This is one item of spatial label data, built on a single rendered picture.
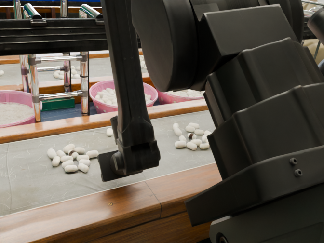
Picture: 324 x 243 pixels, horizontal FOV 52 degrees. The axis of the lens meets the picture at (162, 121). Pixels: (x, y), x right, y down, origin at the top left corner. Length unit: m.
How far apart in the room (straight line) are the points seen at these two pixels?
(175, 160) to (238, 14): 0.78
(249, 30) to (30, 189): 0.74
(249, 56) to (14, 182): 0.78
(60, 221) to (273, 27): 0.62
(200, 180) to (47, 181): 0.39
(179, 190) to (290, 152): 0.67
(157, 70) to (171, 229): 0.65
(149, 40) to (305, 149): 0.14
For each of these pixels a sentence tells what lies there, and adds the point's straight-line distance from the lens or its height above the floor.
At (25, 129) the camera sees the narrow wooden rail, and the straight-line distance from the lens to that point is 1.07.
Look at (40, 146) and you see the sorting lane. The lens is 1.02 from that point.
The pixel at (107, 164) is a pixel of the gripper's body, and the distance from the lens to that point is 0.79.
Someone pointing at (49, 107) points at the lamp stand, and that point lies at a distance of 1.36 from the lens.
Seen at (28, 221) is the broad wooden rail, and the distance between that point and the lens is 0.76.
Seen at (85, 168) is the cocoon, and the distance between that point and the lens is 0.89.
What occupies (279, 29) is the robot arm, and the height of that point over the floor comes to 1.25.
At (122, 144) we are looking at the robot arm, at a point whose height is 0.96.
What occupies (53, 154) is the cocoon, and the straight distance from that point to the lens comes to 0.95.
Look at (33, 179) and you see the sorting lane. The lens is 0.90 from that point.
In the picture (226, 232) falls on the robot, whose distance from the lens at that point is 0.23.
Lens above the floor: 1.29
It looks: 28 degrees down
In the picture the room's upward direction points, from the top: 6 degrees clockwise
